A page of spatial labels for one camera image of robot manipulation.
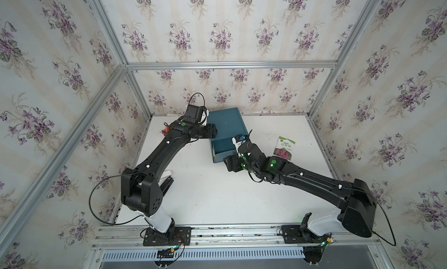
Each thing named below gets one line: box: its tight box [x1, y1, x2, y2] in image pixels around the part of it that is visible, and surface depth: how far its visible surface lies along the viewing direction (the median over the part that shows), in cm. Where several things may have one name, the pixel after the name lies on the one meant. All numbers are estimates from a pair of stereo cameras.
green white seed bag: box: [272, 135, 296, 161], surface depth 106 cm
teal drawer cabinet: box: [207, 107, 249, 159], surface depth 88 cm
